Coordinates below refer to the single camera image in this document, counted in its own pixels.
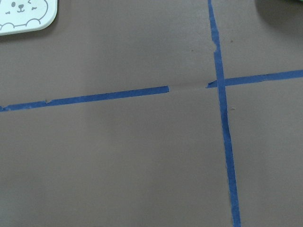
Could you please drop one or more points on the cream bear tray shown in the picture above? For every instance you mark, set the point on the cream bear tray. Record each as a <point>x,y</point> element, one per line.
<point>21,16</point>

